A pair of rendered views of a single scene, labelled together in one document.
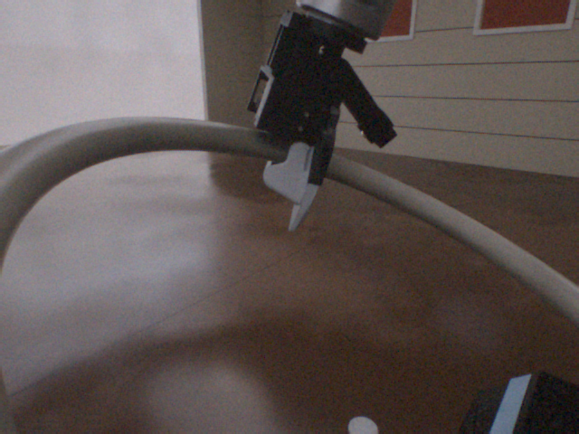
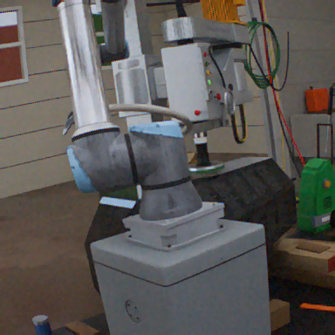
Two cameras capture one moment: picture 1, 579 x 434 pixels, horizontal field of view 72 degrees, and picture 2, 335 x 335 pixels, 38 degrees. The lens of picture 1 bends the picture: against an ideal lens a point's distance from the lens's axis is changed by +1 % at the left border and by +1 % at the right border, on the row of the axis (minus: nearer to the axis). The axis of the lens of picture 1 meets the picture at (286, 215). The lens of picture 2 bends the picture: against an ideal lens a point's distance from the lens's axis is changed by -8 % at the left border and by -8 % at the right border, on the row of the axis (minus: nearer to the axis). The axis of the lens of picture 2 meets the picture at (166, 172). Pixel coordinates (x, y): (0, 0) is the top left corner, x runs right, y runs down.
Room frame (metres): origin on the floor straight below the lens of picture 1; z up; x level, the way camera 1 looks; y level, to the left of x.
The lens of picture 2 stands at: (-0.37, 2.07, 1.28)
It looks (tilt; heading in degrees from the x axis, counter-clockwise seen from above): 9 degrees down; 283
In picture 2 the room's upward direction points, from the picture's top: 8 degrees counter-clockwise
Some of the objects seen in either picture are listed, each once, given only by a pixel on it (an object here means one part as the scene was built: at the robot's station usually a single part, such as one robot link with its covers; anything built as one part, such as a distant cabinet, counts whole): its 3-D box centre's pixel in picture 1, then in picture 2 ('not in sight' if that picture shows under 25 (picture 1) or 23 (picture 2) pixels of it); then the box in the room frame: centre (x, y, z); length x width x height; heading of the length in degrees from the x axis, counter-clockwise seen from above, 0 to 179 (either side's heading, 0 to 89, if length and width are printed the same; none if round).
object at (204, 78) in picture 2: not in sight; (205, 73); (-0.03, -0.61, 1.35); 0.08 x 0.03 x 0.28; 75
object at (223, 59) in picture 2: not in sight; (220, 84); (-0.05, -1.08, 1.28); 0.74 x 0.23 x 0.49; 75
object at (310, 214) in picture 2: not in sight; (317, 177); (-0.65, -2.11, 0.43); 0.35 x 0.35 x 0.87; 33
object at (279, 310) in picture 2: not in sight; (262, 320); (-0.21, -0.30, 0.07); 0.30 x 0.12 x 0.12; 42
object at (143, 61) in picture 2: not in sight; (140, 85); (0.54, -1.43, 1.36); 0.35 x 0.35 x 0.41
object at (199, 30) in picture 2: not in sight; (208, 36); (-0.02, -1.05, 1.60); 0.96 x 0.25 x 0.17; 75
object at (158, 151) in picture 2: not in sight; (156, 150); (0.00, 0.58, 1.11); 0.17 x 0.15 x 0.18; 19
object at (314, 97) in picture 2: not in sight; (319, 99); (-0.93, -3.91, 1.00); 0.50 x 0.22 x 0.33; 49
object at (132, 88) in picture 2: not in sight; (167, 82); (0.34, -1.40, 1.34); 0.74 x 0.34 x 0.25; 173
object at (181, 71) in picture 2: not in sight; (198, 84); (0.05, -0.78, 1.30); 0.36 x 0.22 x 0.45; 75
